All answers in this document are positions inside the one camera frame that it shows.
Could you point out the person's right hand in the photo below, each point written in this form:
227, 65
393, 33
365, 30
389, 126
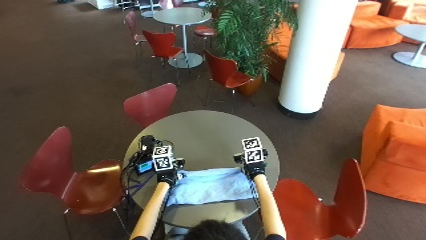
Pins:
255, 170

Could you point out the person's left hand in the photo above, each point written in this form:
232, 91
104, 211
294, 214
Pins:
167, 176

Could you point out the white marker cube left glove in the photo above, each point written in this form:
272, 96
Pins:
163, 158

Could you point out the white marker cube glove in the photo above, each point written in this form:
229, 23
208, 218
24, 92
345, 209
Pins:
252, 150
163, 158

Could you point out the white marker cube right glove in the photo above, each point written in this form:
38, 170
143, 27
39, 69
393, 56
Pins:
252, 150

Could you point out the black device with blue screen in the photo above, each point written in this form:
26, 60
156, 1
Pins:
144, 160

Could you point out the light blue cloth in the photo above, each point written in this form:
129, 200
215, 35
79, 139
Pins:
208, 186

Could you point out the the person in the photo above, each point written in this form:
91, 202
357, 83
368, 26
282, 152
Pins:
175, 232

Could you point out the red wooden chair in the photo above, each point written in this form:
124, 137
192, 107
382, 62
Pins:
160, 43
224, 71
67, 176
132, 25
151, 103
320, 210

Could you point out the orange plant pot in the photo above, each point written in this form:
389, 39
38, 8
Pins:
251, 86

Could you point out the orange armchair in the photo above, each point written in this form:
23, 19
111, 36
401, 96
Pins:
397, 153

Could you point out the orange upholstered bench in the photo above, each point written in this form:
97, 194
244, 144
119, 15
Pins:
281, 50

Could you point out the white round pillar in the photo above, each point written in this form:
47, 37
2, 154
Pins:
317, 53

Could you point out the green potted palm plant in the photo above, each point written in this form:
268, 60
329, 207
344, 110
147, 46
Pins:
251, 30

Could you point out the red round stool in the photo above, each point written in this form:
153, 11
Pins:
205, 31

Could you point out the orange sofa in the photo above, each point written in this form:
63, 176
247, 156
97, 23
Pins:
374, 28

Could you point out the white round side table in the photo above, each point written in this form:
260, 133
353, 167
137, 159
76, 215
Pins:
414, 36

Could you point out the black palm camera left glove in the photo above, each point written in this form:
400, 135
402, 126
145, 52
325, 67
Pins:
179, 162

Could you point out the black palm camera glove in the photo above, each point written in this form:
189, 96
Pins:
265, 152
239, 157
179, 162

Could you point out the black palm camera right glove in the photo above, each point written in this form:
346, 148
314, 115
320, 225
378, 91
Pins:
265, 152
239, 157

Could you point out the grey round pedestal table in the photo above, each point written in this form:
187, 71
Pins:
183, 16

